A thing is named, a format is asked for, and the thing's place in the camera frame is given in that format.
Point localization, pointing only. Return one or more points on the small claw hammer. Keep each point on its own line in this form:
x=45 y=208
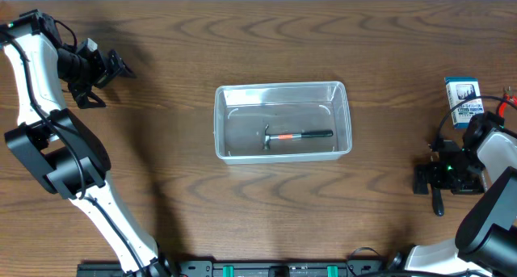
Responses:
x=267 y=137

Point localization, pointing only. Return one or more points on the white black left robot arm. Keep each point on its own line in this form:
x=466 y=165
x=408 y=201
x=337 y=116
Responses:
x=60 y=152

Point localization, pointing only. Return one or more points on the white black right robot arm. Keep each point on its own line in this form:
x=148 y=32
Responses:
x=485 y=165

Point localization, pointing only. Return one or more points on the red handled pliers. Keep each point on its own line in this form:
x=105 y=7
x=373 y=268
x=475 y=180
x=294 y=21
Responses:
x=510 y=96

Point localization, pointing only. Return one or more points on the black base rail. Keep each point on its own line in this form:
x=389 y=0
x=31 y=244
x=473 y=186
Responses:
x=207 y=268

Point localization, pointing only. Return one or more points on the black yellow screwdriver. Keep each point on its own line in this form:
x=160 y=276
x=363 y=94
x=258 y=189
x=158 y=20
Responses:
x=437 y=202

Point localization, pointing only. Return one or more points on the clear plastic container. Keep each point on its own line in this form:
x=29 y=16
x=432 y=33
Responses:
x=242 y=112

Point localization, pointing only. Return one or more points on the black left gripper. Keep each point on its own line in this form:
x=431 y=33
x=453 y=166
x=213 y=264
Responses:
x=100 y=75

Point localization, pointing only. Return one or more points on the blue white cardboard box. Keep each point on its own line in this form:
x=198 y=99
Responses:
x=464 y=99

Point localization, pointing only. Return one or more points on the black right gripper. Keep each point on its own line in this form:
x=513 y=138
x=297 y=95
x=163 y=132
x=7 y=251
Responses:
x=435 y=168

